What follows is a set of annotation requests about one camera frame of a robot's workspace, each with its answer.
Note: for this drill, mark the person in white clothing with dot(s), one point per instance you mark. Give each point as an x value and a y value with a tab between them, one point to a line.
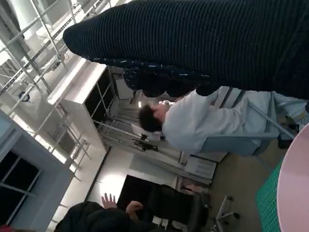
193	128

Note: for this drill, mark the green cutting mat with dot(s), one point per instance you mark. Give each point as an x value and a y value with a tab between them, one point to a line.
268	198

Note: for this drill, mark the dark window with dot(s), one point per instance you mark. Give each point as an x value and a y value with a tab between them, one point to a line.
19	174

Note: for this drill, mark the person in striped trousers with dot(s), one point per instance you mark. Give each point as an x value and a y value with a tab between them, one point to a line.
96	217

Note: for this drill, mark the white shelf cabinet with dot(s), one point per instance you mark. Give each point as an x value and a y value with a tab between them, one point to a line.
77	113

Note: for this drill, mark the black office chair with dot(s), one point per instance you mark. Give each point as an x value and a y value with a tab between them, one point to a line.
183	205

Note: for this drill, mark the black screen panel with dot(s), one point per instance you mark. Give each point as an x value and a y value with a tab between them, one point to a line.
140	191

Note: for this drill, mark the pink bowl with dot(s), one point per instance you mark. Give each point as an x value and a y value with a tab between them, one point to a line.
297	183

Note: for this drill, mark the small white grille unit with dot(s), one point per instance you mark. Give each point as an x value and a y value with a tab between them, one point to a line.
202	166

